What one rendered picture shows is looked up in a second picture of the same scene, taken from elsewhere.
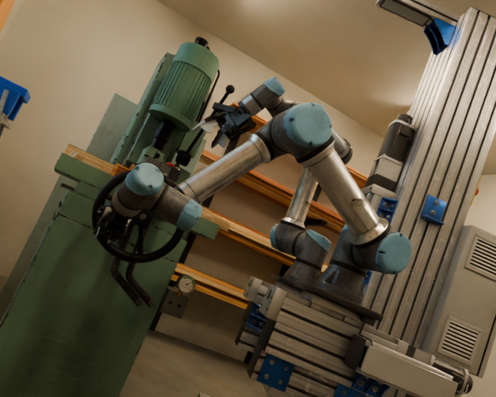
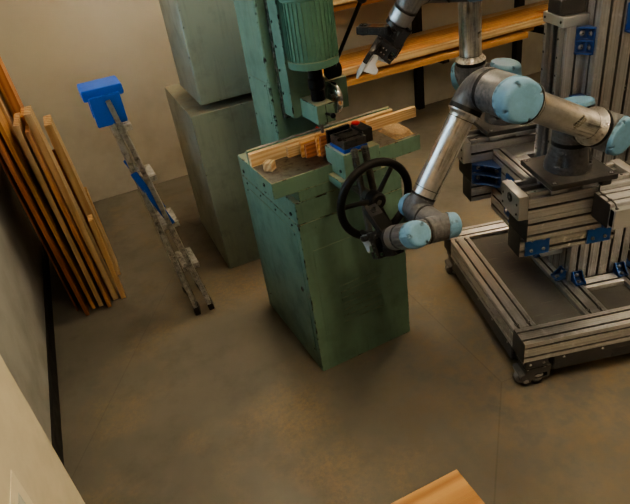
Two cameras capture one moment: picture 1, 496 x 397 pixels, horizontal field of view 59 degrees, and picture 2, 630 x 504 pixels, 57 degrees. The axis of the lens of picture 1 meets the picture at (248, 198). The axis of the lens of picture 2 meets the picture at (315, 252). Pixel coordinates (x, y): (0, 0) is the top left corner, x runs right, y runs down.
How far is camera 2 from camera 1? 113 cm
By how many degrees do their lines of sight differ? 41
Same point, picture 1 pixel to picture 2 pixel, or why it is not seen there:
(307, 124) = (520, 106)
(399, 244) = (625, 130)
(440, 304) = not seen: outside the picture
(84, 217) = (318, 213)
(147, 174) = (419, 234)
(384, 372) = not seen: outside the picture
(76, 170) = (290, 187)
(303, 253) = not seen: hidden behind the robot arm
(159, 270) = (391, 203)
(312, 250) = not seen: hidden behind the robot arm
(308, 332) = (555, 212)
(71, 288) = (339, 260)
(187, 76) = (312, 15)
